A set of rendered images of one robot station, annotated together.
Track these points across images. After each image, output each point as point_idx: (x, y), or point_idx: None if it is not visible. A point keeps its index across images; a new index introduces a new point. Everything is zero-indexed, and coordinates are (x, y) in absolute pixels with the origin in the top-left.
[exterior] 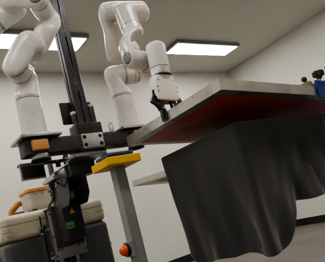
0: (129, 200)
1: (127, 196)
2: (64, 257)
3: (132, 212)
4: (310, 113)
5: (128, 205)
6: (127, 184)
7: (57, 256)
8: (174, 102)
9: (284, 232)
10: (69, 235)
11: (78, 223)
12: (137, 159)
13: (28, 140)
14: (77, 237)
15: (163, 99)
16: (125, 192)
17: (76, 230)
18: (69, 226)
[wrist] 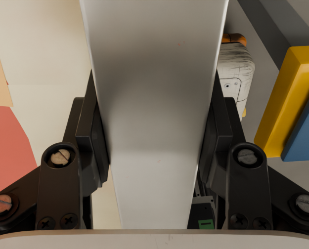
0: (284, 20)
1: (291, 26)
2: (201, 197)
3: (274, 6)
4: None
5: (286, 15)
6: (297, 45)
7: (212, 200)
8: (68, 208)
9: None
10: (208, 209)
11: (191, 225)
12: None
13: None
14: (195, 205)
15: (265, 234)
16: (300, 33)
17: (196, 216)
18: (207, 222)
